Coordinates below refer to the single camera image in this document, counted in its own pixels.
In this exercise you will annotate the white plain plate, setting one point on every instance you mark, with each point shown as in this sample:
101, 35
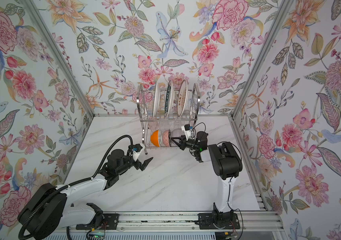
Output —
156, 100

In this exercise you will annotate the aluminium left corner frame post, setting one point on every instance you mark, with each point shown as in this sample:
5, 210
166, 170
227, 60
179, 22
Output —
37, 19

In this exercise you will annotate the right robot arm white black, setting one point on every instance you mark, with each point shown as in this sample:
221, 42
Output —
226, 164

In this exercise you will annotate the dark rimmed white plate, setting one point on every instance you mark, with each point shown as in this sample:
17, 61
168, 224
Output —
169, 99

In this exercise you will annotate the lavender bowl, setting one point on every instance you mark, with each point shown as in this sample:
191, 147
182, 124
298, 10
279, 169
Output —
176, 133

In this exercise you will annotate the aluminium right corner frame post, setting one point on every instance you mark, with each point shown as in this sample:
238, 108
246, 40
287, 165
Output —
265, 49

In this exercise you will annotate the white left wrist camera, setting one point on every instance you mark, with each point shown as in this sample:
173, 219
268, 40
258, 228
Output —
137, 149

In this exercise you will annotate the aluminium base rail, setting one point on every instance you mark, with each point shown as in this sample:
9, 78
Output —
247, 221

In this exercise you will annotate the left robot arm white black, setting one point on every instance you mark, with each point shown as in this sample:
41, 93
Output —
53, 207

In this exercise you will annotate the pink floral patterned bowl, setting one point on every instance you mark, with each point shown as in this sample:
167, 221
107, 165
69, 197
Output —
166, 138

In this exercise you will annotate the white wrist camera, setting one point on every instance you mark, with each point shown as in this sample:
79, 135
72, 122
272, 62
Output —
187, 130
137, 149

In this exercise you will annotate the steel two-tier dish rack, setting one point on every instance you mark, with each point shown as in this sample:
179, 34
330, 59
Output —
144, 101

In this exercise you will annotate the orange patterned plate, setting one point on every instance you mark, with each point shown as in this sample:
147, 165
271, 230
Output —
182, 98

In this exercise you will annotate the aluminium corner frame post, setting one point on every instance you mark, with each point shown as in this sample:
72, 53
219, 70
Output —
37, 19
265, 49

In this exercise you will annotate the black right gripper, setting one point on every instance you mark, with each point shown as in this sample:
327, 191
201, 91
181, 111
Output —
184, 143

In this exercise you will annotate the orange bowl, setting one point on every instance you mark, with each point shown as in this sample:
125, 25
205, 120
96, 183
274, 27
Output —
155, 138

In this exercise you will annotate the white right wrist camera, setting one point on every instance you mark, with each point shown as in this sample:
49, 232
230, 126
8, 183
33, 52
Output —
187, 130

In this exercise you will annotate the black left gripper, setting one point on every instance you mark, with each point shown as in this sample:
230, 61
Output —
143, 166

